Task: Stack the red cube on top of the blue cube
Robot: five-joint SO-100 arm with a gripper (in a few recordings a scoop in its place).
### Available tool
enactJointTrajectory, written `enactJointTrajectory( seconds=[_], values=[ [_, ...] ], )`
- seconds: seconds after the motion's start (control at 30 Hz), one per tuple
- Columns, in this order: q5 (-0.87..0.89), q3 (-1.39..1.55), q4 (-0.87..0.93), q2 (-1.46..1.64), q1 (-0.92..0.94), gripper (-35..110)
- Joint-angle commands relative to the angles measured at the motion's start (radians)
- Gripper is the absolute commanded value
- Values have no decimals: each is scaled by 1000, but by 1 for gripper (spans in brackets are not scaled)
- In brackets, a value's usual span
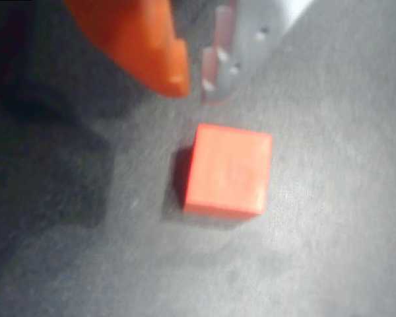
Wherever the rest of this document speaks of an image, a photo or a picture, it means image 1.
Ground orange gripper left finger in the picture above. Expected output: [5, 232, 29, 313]
[62, 0, 190, 98]

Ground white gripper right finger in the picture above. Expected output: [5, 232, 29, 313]
[200, 0, 315, 105]

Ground red cube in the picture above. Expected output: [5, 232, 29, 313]
[182, 123, 274, 221]

